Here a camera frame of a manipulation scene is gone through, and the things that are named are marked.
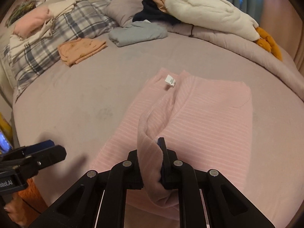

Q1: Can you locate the beige pink garment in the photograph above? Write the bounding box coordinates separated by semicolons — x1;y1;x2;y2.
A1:
152;0;169;12

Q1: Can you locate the pink striped long-sleeve shirt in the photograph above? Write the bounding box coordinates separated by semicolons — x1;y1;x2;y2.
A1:
89;68;253;221

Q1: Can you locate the colourful floral cloth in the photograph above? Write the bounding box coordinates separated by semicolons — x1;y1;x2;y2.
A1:
7;0;36;26

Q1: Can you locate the pink drape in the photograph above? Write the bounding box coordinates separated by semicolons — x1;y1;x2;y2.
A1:
261;0;294;26

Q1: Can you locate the grey pillow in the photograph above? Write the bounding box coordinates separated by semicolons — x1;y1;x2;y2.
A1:
104;0;148;28

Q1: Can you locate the white goose plush toy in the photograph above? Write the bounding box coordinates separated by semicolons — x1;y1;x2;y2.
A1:
164;0;283;61

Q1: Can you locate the dark navy garment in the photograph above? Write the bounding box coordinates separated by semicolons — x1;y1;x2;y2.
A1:
132;0;182;25

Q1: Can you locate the pink fluffy garment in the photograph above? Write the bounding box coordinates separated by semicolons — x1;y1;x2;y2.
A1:
13;6;51;38

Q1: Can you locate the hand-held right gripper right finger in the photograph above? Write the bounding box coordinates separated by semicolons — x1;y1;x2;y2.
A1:
157;137;276;228

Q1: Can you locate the folded orange printed garment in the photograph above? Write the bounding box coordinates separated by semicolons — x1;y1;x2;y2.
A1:
58;38;108;67

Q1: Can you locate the grey duvet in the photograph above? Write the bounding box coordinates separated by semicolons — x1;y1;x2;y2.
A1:
166;24;297;81

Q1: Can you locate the person's orange clothing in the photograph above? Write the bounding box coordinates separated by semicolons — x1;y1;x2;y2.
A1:
19;178;47;219

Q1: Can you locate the bed with grey sheet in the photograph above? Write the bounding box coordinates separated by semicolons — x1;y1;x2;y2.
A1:
0;0;304;228

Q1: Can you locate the plaid pillow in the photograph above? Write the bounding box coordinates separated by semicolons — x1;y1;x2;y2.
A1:
2;0;117;98

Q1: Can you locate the smartphone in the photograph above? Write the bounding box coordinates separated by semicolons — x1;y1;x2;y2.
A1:
0;131;12;154

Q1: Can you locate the folded blue-grey garment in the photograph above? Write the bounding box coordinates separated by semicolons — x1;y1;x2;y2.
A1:
109;21;169;47

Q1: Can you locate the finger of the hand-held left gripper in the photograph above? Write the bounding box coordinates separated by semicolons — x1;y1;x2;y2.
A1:
24;145;67;171
25;140;55;155

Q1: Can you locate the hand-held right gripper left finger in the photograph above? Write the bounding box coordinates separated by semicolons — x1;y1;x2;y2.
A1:
28;149;145;228

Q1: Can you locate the yellow object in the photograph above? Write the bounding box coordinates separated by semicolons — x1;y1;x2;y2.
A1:
0;112;12;136

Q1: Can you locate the person's left hand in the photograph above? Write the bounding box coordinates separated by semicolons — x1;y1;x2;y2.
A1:
4;198;26;228

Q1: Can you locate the cream garment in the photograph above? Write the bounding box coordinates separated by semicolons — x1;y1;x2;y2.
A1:
44;0;76;17

